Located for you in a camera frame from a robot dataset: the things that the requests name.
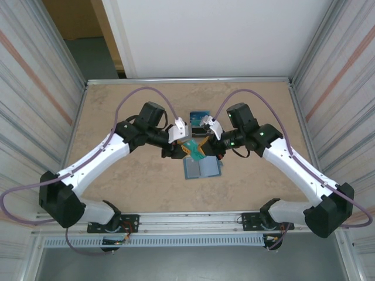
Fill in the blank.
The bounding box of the blue card holder wallet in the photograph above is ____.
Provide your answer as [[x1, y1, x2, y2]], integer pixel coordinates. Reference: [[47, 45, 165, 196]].
[[182, 156, 224, 180]]

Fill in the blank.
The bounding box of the clear acrylic card stand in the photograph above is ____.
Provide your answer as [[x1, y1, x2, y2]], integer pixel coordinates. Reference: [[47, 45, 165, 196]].
[[189, 110, 212, 139]]

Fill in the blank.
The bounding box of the ribbed translucent side panel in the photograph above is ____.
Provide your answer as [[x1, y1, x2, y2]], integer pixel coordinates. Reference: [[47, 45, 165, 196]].
[[0, 0, 87, 281], [292, 0, 375, 281]]

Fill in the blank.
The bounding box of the small circuit board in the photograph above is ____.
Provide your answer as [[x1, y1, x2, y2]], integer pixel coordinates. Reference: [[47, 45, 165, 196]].
[[101, 235, 130, 245]]

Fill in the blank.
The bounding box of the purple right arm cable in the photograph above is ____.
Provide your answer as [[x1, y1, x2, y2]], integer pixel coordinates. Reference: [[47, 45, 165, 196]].
[[214, 89, 373, 228]]

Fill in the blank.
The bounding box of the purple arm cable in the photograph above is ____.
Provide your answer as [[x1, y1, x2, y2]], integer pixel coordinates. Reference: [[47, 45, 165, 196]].
[[214, 89, 373, 228], [1, 86, 180, 256]]

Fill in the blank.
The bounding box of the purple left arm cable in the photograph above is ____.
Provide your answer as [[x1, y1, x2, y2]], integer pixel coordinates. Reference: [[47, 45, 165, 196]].
[[1, 86, 180, 256]]

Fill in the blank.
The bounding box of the aluminium frame side bar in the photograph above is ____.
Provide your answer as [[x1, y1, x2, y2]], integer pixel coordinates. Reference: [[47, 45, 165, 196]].
[[288, 81, 326, 182], [55, 83, 89, 176]]

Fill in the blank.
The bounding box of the aluminium frame cross bar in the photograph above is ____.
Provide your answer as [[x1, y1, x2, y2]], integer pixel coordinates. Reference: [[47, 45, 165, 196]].
[[86, 76, 294, 87]]

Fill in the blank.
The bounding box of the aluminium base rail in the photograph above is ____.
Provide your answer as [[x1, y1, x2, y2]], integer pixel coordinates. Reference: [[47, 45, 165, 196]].
[[29, 211, 351, 235]]

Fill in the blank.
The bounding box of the grey slotted cable duct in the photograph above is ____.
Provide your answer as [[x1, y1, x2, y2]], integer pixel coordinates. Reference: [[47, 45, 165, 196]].
[[43, 235, 266, 249]]

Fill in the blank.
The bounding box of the aluminium corner post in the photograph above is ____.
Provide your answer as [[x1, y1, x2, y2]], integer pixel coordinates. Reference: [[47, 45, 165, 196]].
[[291, 0, 348, 87], [39, 0, 89, 88]]

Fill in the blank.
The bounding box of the white door frame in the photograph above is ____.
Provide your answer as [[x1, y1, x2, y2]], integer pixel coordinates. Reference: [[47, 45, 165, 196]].
[[101, 0, 138, 79]]

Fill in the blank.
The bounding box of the brown wooden wall panel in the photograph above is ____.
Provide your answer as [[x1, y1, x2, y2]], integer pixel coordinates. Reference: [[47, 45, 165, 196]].
[[42, 0, 104, 40]]

